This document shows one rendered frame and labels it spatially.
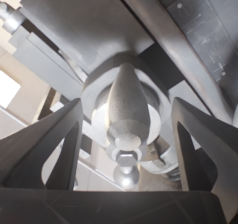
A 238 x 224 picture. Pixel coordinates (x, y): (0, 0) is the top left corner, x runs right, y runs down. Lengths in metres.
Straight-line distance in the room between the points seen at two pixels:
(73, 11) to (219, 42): 0.16
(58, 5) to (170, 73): 0.16
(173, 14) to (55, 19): 0.12
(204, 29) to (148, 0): 0.07
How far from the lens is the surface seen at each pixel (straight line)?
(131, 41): 0.23
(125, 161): 0.19
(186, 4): 0.23
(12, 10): 0.47
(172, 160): 0.83
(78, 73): 0.36
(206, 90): 0.28
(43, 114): 0.52
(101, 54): 0.24
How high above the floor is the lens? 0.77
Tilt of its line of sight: 24 degrees up
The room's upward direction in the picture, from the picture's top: 124 degrees counter-clockwise
